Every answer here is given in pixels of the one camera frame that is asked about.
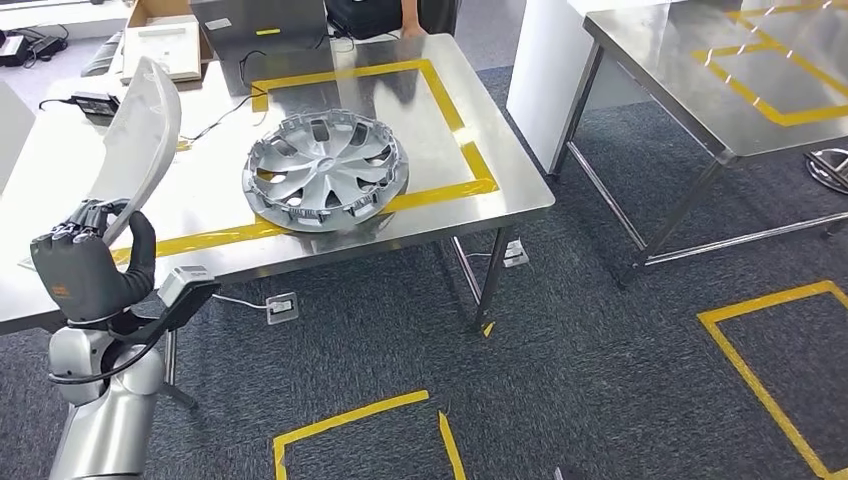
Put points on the small yellow tape bit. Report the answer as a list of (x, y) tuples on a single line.
[(488, 329)]

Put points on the black electronics pile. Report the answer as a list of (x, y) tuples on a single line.
[(26, 46)]

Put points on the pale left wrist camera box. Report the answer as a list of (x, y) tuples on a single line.
[(189, 281)]

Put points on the steel workbench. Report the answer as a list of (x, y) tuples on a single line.
[(430, 132)]

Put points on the white floor plug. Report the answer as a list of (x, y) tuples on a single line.
[(517, 254)]

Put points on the person's hand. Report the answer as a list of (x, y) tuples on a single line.
[(414, 31)]

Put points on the yellow floor tape square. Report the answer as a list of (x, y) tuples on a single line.
[(351, 417), (768, 301)]

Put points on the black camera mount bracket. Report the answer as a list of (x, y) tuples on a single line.
[(149, 328)]

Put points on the grey laptop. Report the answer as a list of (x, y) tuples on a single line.
[(258, 33)]

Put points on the steel table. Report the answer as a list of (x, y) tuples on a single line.
[(662, 79)]

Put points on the chrome stanchion base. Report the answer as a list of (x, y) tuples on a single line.
[(828, 169)]

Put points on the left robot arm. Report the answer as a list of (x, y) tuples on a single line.
[(106, 424)]

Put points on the white panel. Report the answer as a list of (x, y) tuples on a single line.
[(13, 132)]

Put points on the black power adapter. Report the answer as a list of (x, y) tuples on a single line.
[(96, 104)]

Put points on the white desk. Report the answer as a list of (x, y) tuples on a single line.
[(66, 13)]

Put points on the black robot body tip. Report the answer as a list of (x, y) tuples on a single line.
[(562, 474)]

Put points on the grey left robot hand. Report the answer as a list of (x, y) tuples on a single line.
[(93, 278)]

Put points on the white curved panel part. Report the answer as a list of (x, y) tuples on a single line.
[(142, 132)]

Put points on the grey floor socket box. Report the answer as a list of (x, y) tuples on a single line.
[(281, 308)]

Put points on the person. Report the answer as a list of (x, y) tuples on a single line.
[(364, 16)]

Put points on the silver wheel cover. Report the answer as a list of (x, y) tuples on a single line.
[(324, 172)]

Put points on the cardboard box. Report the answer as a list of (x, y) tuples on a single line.
[(142, 10)]

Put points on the yellow table tape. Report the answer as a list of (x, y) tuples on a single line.
[(795, 119)]

